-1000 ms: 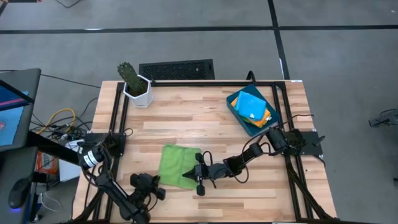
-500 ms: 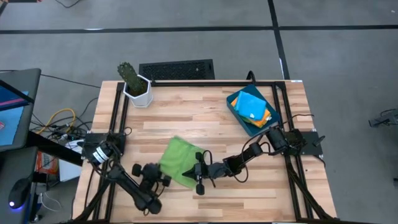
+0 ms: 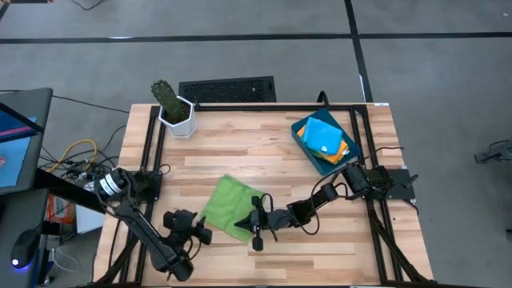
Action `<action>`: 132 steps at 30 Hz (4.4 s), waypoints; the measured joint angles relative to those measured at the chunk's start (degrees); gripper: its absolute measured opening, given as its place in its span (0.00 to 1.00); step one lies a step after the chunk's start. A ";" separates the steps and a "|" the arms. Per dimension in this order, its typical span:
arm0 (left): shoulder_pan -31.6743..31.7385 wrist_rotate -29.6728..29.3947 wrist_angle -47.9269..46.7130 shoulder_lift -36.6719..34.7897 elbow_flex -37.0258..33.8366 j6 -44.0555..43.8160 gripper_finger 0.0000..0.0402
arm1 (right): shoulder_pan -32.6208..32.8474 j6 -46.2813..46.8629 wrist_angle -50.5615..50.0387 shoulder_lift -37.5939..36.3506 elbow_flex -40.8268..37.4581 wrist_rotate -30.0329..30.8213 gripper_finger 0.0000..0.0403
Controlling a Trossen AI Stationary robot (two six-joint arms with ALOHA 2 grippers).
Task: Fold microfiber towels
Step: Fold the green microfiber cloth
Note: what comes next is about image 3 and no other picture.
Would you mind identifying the black aluminium table frame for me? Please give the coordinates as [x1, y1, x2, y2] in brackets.
[94, 102, 433, 288]

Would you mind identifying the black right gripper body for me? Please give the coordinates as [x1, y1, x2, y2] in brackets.
[264, 207, 299, 232]

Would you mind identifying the white hexagonal plant pot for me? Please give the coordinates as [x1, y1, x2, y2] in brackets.
[158, 94, 198, 140]

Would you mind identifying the grey desk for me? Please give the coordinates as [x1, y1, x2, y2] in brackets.
[0, 187, 49, 288]

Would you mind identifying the black floor vent grate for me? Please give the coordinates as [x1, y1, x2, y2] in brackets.
[178, 75, 277, 104]

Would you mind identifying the light blue microfiber towel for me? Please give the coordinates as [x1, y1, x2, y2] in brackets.
[300, 116, 344, 156]

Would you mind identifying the white box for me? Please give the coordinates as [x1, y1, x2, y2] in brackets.
[74, 179, 107, 235]

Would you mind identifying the black computer mouse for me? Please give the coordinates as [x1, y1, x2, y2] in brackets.
[10, 228, 41, 270]

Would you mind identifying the dark teal fabric bin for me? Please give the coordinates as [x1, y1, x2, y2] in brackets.
[290, 107, 362, 177]

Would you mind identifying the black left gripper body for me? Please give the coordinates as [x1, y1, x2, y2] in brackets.
[170, 227, 201, 252]

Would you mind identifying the orange cardboard box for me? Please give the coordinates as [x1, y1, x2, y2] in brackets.
[46, 194, 76, 225]

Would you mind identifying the yellow cable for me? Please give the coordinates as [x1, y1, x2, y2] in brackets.
[47, 138, 98, 174]

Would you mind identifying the green microfiber towel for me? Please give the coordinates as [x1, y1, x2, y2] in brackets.
[198, 174, 266, 244]

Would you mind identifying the orange microfiber towel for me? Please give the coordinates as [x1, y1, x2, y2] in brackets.
[297, 126, 350, 166]

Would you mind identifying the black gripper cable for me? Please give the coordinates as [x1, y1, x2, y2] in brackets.
[186, 235, 204, 263]
[298, 210, 322, 236]

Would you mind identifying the grey metal stand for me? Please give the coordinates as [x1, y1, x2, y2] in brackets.
[474, 139, 512, 165]

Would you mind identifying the grey computer monitor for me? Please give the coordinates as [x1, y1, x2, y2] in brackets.
[0, 87, 54, 196]

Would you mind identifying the green cactus plant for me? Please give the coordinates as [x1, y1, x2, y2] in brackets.
[150, 78, 189, 123]

